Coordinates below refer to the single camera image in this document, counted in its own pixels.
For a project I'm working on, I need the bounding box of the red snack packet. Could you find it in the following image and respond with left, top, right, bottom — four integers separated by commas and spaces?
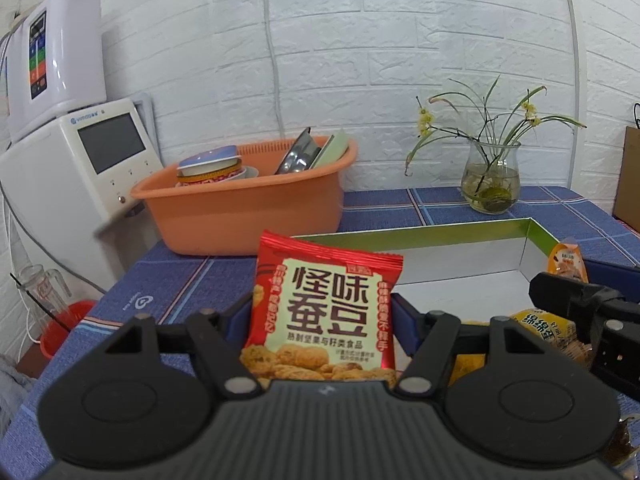
239, 230, 404, 388

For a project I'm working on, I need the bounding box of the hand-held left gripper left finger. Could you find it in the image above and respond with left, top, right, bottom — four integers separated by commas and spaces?
112, 292, 256, 396

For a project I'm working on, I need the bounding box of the clear brown snack packet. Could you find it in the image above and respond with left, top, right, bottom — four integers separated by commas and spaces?
602, 412, 640, 468

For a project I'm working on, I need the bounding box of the yellow flowering plant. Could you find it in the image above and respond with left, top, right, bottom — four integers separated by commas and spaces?
404, 74, 587, 178

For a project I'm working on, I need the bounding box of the blue checked tablecloth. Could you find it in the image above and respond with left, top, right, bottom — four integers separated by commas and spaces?
0, 186, 640, 480

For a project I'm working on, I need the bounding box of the green cardboard box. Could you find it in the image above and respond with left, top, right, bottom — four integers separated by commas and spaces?
290, 216, 588, 326

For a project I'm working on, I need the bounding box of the orange snack packet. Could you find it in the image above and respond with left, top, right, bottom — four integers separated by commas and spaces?
545, 239, 590, 283

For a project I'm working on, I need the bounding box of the yellow snack packet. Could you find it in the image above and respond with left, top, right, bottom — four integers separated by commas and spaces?
509, 309, 578, 356

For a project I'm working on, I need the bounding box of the pale green plate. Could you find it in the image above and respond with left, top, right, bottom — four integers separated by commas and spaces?
310, 129, 351, 168

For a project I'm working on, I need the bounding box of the red plastic bucket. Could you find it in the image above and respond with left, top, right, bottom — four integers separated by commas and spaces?
39, 300, 98, 360

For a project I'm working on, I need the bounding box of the clear yellow cake packet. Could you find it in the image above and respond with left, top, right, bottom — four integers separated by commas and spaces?
447, 321, 493, 388

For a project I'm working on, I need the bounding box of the glass vase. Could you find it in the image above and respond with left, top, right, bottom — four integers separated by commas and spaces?
460, 139, 522, 216

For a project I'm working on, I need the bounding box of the white appliance with screen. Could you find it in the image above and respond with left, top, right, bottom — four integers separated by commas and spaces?
0, 97, 166, 293

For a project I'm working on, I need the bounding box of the tall brown cardboard box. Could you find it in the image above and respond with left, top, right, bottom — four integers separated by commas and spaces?
612, 125, 640, 233

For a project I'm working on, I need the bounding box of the stack of bowls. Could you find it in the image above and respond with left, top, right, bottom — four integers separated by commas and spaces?
175, 145, 246, 186

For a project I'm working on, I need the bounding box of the steel plate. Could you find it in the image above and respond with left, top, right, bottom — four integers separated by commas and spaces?
274, 129, 323, 175

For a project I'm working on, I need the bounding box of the white water purifier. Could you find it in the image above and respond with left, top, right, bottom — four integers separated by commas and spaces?
7, 0, 108, 143

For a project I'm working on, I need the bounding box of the grey cloth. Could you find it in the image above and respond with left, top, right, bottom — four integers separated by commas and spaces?
0, 352, 38, 428

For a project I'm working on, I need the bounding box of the white wall cable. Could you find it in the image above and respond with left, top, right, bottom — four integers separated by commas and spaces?
559, 0, 583, 192
259, 0, 301, 137

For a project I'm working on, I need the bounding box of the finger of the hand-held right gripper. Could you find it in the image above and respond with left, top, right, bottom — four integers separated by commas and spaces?
529, 271, 608, 318
582, 259, 640, 306

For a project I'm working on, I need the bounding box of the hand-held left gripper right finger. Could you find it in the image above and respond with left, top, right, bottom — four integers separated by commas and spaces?
391, 294, 538, 395

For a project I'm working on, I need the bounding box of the orange plastic basin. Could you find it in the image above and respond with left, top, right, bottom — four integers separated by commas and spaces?
131, 135, 360, 257

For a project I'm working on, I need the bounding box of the grey appliance cable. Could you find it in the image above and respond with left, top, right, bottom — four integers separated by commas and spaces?
0, 180, 108, 296

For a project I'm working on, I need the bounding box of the clear glass pitcher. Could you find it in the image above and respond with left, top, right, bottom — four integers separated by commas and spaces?
17, 264, 68, 331

